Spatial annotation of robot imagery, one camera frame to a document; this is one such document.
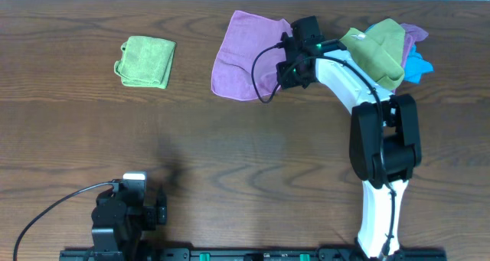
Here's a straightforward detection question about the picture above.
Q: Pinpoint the pink microfiber cloth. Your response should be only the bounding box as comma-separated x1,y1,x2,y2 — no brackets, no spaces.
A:
211,11,292,101

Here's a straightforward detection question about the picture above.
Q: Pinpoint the blue cloth in pile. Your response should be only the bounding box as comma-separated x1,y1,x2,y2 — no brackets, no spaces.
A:
355,18,433,90

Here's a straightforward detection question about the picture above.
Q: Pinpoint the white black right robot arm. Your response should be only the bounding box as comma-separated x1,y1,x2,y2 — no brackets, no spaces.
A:
276,36,421,260

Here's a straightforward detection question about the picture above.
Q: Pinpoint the olive green cloth on pile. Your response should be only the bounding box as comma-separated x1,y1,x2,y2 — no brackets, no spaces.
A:
340,18,405,91

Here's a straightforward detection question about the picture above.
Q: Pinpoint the folded light green cloth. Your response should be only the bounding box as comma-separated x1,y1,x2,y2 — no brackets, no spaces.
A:
114,36,176,90

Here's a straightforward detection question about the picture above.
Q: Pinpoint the black camera cable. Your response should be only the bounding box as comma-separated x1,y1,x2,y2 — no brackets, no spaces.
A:
250,42,397,260
12,181,116,261

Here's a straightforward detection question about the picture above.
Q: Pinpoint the pink cloth in pile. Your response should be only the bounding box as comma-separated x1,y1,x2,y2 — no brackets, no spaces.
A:
400,23,434,83

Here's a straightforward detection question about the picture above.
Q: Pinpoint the black left camera cable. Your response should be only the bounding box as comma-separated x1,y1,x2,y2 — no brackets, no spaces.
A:
12,181,116,261

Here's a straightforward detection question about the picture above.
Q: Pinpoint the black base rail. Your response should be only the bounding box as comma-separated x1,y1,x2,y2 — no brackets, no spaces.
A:
58,247,448,261

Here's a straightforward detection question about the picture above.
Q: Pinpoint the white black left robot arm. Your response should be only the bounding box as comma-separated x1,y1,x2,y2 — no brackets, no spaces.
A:
83,181,167,261

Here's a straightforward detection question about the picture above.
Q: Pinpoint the black right camera cable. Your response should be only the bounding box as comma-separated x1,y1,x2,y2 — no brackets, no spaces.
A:
250,42,397,260

